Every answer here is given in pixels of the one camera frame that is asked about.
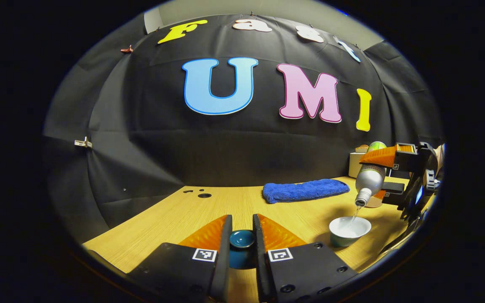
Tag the toast slice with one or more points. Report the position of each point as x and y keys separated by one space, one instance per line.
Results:
x=361 y=148

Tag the white cloth clip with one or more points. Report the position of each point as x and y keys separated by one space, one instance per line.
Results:
x=83 y=143

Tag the silver water bottle green label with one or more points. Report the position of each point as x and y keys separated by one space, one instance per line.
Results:
x=371 y=179

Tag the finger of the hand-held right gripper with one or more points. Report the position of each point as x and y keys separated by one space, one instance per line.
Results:
x=383 y=156
x=394 y=189

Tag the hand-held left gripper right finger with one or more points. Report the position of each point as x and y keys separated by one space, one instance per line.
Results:
x=260 y=261

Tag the black backdrop cloth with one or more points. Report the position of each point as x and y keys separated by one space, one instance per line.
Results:
x=225 y=147

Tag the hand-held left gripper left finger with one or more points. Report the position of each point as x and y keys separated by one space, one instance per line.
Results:
x=225 y=261

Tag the blue towel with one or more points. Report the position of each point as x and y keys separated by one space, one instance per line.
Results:
x=305 y=190

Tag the red cloth clip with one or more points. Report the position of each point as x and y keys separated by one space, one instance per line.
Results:
x=126 y=49

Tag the white teacup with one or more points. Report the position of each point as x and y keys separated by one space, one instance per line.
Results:
x=339 y=240

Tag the round brown cork coaster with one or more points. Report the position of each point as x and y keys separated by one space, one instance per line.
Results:
x=373 y=204

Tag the dark teal teacup lid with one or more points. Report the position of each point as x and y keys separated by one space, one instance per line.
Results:
x=242 y=240

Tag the white toaster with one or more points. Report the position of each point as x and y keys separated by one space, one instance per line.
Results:
x=354 y=166

